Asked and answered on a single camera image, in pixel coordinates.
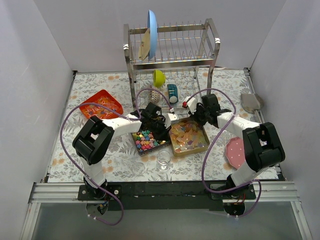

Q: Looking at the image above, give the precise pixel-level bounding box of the star candy tin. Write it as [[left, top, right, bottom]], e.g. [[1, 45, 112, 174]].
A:
[[131, 130, 171, 156]]

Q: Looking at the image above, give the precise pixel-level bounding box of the gold tin of candies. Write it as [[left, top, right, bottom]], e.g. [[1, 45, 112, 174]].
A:
[[169, 117, 210, 158]]

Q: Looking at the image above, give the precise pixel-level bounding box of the metal scoop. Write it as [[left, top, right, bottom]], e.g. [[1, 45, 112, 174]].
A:
[[240, 93, 265, 123]]

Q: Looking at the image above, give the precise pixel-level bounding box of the orange lollipop candy tin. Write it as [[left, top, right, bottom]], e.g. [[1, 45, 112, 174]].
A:
[[79, 89, 124, 119]]

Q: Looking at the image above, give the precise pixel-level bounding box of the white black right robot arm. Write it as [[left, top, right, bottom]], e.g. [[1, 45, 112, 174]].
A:
[[183, 93, 286, 199]]

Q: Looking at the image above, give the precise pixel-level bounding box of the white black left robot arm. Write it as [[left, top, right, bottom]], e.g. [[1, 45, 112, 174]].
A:
[[72, 102, 178, 200]]

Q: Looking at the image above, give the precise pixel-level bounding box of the patterned ceramic bowl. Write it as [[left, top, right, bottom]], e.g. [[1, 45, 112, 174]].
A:
[[148, 90, 161, 104]]

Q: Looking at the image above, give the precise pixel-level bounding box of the clear glass jar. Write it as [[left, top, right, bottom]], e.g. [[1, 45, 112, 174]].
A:
[[156, 150, 172, 172]]

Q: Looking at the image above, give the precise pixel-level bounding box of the teal white mug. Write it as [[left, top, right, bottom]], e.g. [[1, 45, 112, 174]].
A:
[[167, 83, 179, 104]]

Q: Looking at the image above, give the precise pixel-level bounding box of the clear jar lid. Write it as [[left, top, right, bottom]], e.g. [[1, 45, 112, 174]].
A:
[[131, 162, 146, 176]]

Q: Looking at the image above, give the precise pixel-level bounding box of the yellow-green bowl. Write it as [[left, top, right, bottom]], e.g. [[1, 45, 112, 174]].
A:
[[153, 69, 166, 88]]

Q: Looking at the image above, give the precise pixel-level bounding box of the pink polka dot plate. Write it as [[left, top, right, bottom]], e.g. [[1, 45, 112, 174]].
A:
[[225, 137, 246, 169]]

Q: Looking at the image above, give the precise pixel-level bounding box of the steel two-tier dish rack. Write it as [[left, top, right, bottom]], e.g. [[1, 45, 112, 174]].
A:
[[123, 18, 221, 106]]

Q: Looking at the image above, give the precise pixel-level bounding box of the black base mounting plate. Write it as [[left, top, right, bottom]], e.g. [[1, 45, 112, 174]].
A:
[[77, 180, 257, 211]]

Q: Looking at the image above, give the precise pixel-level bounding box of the beige plate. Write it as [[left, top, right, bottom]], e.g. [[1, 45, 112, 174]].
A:
[[138, 28, 151, 61]]

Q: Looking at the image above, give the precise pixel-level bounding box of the light blue plate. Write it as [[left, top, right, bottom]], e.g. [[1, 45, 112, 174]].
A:
[[147, 9, 158, 60]]

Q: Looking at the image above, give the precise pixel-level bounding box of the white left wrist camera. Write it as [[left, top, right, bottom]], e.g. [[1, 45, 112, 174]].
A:
[[164, 112, 179, 129]]

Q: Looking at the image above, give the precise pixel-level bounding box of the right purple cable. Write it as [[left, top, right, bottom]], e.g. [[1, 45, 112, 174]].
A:
[[184, 88, 262, 217]]

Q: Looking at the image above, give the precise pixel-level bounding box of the aluminium frame rail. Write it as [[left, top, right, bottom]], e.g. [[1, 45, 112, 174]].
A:
[[28, 180, 312, 240]]

